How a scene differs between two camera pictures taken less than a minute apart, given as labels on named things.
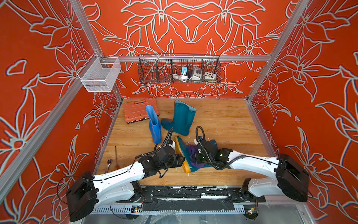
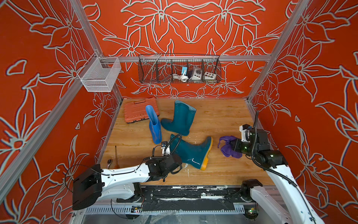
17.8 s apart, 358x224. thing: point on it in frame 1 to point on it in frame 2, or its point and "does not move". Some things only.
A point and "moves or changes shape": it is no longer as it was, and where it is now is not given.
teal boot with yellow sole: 183,116 does not move
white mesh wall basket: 99,74 does not move
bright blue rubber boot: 154,124 does not move
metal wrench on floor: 109,161 does not move
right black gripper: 196,157 to 235,147
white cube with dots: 209,75 does not move
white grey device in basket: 197,73 does not move
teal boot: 184,151 moves or changes shape
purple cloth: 192,149 to 226,149
